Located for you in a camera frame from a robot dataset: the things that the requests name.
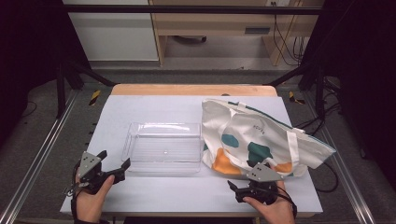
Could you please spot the black curtain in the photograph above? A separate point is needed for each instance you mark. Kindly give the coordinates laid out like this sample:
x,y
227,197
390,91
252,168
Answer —
x,y
28,46
364,62

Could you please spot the yellow black tape marker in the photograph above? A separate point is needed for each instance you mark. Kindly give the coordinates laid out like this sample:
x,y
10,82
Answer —
x,y
292,97
95,97

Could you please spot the white cabinet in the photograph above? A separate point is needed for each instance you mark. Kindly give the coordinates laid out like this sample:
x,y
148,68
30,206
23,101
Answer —
x,y
113,34

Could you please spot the wooden desk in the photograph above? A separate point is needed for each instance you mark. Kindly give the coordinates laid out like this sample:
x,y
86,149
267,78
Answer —
x,y
218,23

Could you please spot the aluminium rail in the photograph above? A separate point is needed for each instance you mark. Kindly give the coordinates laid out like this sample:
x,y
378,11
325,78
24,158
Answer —
x,y
345,174
37,155

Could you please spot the person's left hand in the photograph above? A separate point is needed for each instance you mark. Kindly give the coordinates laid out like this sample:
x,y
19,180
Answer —
x,y
91,205

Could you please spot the clear plastic container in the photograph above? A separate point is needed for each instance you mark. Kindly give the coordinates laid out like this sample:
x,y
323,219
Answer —
x,y
163,149

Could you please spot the black horizontal frame bar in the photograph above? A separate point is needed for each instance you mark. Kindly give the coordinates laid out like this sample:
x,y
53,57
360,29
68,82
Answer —
x,y
193,9

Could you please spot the person's right hand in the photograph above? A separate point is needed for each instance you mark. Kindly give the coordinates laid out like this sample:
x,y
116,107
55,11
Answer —
x,y
277,213

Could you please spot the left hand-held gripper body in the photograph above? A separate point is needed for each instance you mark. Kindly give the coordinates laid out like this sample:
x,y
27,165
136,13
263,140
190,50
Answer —
x,y
88,168

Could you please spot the white printed tote bag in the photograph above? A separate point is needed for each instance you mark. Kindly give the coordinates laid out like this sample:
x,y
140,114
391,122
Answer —
x,y
258,130

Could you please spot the black metal stand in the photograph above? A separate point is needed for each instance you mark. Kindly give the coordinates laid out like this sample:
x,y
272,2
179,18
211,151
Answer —
x,y
67,77
319,87

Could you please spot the white table board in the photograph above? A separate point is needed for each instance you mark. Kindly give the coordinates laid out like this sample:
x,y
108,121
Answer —
x,y
155,109

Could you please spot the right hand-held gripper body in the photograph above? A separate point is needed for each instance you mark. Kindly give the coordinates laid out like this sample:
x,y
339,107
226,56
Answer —
x,y
263,174

